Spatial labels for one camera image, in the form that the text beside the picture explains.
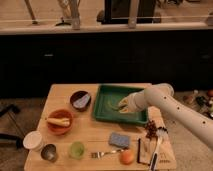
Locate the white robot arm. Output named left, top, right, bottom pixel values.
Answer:
left=118, top=83, right=213, bottom=150

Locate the white cup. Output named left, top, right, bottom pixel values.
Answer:
left=23, top=131, right=44, bottom=151

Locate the dark cabinet counter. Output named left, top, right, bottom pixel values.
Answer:
left=0, top=30, right=213, bottom=98

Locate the grey cloth in bowl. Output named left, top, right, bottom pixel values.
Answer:
left=73, top=94, right=90, bottom=109

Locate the silver fork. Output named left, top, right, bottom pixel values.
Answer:
left=91, top=149, right=124, bottom=158

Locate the white dish brush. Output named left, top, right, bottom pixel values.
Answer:
left=149, top=127, right=168, bottom=171

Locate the green plastic tray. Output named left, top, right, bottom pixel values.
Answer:
left=92, top=85, right=148, bottom=126

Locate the metal cup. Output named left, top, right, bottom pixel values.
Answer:
left=41, top=144, right=58, bottom=162

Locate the green pepper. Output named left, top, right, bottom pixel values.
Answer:
left=109, top=104, right=120, bottom=111

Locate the green cup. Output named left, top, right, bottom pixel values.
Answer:
left=68, top=141, right=85, bottom=160

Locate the black office chair base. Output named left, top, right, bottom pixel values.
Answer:
left=0, top=103, right=25, bottom=150

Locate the orange fruit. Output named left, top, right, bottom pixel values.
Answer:
left=120, top=149, right=134, bottom=165

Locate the orange bowl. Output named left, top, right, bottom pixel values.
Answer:
left=45, top=109, right=74, bottom=135

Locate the slice of bread toy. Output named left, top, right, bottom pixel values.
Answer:
left=137, top=138, right=155, bottom=165

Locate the dark brown bowl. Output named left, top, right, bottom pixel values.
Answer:
left=70, top=91, right=91, bottom=112

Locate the blue sponge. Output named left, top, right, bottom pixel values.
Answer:
left=108, top=132, right=130, bottom=148

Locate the yellow corn cob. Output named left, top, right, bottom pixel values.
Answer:
left=46, top=118, right=70, bottom=127

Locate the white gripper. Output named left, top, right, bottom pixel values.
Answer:
left=119, top=92, right=148, bottom=114

